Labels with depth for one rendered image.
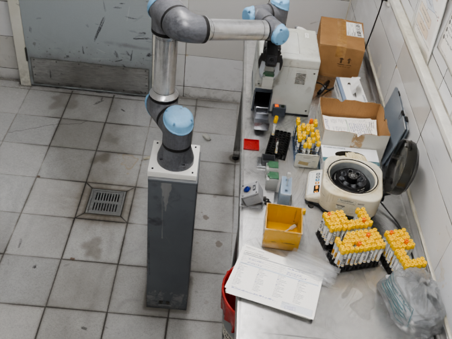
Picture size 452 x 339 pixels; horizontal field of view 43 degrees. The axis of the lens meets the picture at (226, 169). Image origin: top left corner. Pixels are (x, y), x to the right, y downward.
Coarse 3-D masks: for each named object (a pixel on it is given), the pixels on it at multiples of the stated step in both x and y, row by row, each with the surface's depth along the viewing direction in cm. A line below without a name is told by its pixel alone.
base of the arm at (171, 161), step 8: (160, 152) 232; (168, 152) 228; (176, 152) 227; (184, 152) 228; (192, 152) 234; (160, 160) 232; (168, 160) 229; (176, 160) 229; (184, 160) 231; (192, 160) 234; (168, 168) 231; (176, 168) 230; (184, 168) 232
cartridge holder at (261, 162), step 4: (264, 156) 244; (268, 156) 244; (272, 156) 244; (260, 160) 244; (264, 160) 244; (268, 160) 244; (272, 160) 245; (276, 160) 245; (260, 164) 242; (264, 164) 241
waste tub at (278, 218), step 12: (276, 204) 213; (276, 216) 217; (288, 216) 216; (300, 216) 213; (264, 228) 207; (276, 228) 216; (288, 228) 217; (300, 228) 208; (264, 240) 207; (276, 240) 207; (288, 240) 206
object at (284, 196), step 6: (282, 180) 223; (282, 186) 220; (288, 186) 221; (276, 192) 231; (282, 192) 218; (288, 192) 218; (276, 198) 228; (282, 198) 219; (288, 198) 219; (282, 204) 221; (288, 204) 221
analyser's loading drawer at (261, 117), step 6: (258, 102) 271; (264, 102) 271; (258, 108) 263; (264, 108) 263; (258, 114) 260; (264, 114) 260; (258, 120) 260; (264, 120) 261; (258, 126) 257; (264, 126) 257
